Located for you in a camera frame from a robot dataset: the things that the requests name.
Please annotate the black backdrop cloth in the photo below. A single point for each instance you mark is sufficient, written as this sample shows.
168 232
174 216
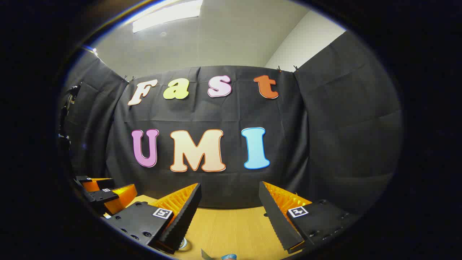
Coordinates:
325 126

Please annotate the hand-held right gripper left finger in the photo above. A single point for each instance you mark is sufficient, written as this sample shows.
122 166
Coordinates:
183 221

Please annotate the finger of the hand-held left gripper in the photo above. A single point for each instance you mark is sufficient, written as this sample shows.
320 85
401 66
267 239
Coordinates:
104 196
94 181

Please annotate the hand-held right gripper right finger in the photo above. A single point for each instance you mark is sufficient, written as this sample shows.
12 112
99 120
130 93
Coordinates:
276 220

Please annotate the ceiling light panel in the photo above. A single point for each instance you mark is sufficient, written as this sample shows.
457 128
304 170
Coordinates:
166 15

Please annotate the light blue suitcase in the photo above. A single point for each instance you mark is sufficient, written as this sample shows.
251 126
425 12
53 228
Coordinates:
183 245

